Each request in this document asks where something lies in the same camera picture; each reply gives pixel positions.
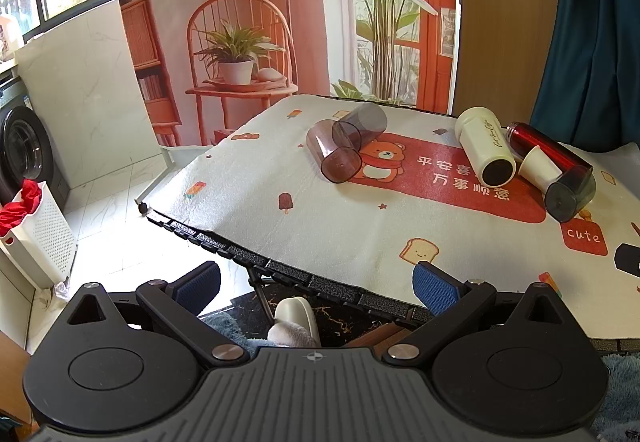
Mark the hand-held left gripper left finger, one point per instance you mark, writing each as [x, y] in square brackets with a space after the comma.
[196, 283]

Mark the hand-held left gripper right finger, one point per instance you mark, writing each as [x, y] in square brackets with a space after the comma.
[436, 289]

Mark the tall cream cup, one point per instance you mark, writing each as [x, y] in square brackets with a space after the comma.
[482, 141]

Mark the small cream cup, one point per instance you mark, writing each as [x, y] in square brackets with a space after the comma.
[537, 167]

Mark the dark grey translucent cup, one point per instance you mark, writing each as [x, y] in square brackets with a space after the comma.
[570, 198]

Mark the purple translucent cup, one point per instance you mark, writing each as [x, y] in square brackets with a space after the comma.
[330, 159]
[369, 120]

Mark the white slipper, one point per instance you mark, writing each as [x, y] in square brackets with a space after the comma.
[295, 311]

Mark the person's foot in white sock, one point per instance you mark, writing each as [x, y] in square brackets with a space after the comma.
[290, 336]

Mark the printed bear table mat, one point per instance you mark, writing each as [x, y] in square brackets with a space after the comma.
[300, 232]

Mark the white perforated laundry basket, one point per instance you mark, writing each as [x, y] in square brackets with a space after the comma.
[45, 239]

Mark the red metal bottle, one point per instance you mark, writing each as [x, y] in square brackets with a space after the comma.
[547, 145]

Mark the red cloth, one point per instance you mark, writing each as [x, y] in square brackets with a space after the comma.
[15, 217]

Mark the blue fluffy rug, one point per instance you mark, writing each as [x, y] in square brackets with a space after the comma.
[622, 387]

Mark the washing machine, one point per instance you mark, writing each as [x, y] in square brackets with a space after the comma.
[25, 146]

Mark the wooden panel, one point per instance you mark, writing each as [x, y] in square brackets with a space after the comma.
[500, 21]

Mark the blue curtain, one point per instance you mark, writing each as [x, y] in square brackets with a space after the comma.
[590, 46]

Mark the wall poster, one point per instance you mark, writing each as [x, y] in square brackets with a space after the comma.
[300, 46]

